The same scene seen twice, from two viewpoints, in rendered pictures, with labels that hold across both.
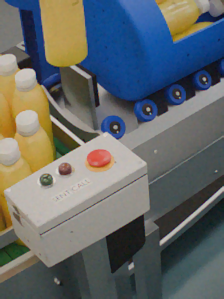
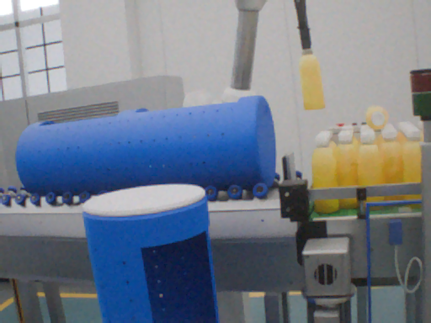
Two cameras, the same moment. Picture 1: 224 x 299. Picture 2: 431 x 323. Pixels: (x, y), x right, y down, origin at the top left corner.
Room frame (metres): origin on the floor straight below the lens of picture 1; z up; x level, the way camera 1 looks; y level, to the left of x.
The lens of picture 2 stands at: (2.36, 1.01, 1.23)
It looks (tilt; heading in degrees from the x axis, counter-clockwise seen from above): 7 degrees down; 231
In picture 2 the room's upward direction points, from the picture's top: 6 degrees counter-clockwise
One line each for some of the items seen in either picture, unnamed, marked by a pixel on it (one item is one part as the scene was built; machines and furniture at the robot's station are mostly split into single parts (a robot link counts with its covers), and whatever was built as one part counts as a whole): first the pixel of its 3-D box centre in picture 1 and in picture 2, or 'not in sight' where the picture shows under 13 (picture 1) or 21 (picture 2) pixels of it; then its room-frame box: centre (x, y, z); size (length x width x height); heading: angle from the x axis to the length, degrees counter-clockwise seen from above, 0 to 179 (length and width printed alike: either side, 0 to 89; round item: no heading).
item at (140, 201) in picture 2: not in sight; (143, 198); (1.83, 0.09, 1.03); 0.28 x 0.28 x 0.01
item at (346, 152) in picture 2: not in sight; (348, 173); (1.27, 0.25, 1.00); 0.07 x 0.07 x 0.19
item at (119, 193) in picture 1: (76, 201); (355, 139); (0.93, 0.06, 1.05); 0.20 x 0.10 x 0.10; 123
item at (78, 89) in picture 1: (81, 91); (289, 173); (1.29, 0.04, 0.99); 0.10 x 0.02 x 0.12; 33
